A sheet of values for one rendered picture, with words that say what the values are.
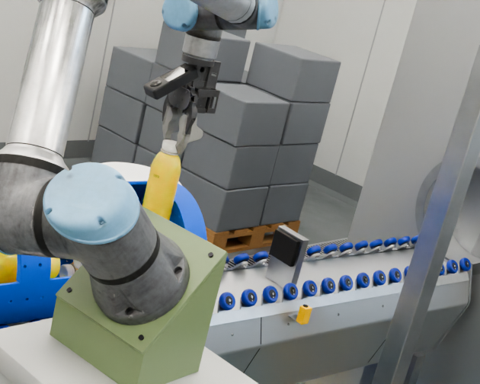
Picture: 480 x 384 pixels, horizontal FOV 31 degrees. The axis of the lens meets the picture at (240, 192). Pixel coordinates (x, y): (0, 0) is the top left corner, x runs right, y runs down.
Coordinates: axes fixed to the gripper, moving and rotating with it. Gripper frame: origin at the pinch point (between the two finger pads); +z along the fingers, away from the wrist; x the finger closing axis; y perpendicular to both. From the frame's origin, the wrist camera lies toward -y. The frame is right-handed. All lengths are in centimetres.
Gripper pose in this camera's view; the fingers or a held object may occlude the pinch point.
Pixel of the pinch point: (171, 145)
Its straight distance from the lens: 190.3
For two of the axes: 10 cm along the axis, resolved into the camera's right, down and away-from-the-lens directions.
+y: 7.4, -0.3, 6.8
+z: -2.3, 9.3, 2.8
